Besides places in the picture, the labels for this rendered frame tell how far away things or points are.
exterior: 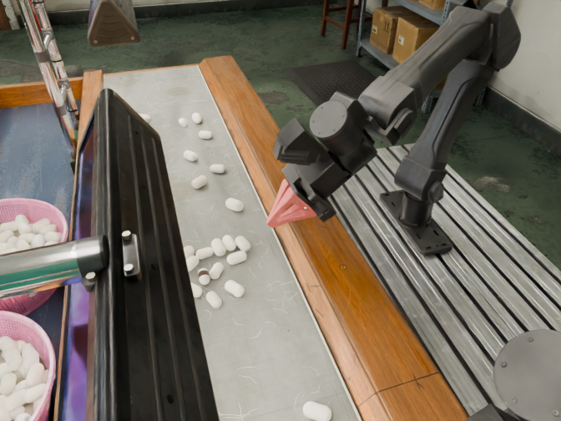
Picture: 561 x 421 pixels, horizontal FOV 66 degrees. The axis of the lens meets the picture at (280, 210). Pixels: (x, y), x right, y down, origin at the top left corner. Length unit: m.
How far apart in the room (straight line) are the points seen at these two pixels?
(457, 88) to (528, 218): 1.49
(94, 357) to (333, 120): 0.46
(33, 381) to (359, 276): 0.48
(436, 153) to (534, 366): 0.59
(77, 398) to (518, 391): 0.24
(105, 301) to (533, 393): 0.24
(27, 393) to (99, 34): 0.54
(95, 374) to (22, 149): 1.17
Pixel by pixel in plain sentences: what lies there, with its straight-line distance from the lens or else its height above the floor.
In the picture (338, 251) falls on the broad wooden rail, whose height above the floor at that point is 0.76.
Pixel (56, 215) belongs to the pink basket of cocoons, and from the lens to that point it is 0.92.
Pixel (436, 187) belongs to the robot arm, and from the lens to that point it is 0.86.
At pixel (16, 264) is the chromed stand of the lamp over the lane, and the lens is 0.26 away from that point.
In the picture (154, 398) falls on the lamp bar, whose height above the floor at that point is 1.10.
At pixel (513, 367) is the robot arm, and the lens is 0.32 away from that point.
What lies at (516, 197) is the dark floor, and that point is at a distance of 2.40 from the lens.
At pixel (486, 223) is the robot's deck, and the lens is 1.03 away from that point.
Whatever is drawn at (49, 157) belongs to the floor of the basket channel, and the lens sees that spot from 1.29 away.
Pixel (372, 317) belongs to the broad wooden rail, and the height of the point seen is 0.76.
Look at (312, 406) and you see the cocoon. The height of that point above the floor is 0.76.
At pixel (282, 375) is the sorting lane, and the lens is 0.62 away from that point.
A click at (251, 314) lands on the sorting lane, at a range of 0.68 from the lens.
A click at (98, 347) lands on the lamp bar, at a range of 0.22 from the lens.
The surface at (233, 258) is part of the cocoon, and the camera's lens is 0.74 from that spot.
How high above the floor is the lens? 1.28
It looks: 39 degrees down
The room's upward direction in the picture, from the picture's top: straight up
